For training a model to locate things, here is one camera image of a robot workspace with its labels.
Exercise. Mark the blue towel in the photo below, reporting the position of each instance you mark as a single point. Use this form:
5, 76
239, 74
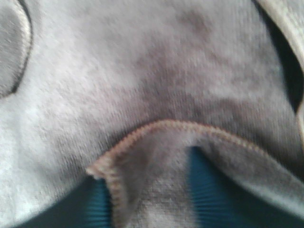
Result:
218, 203

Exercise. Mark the grey towel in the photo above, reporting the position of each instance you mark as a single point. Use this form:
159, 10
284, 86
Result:
122, 90

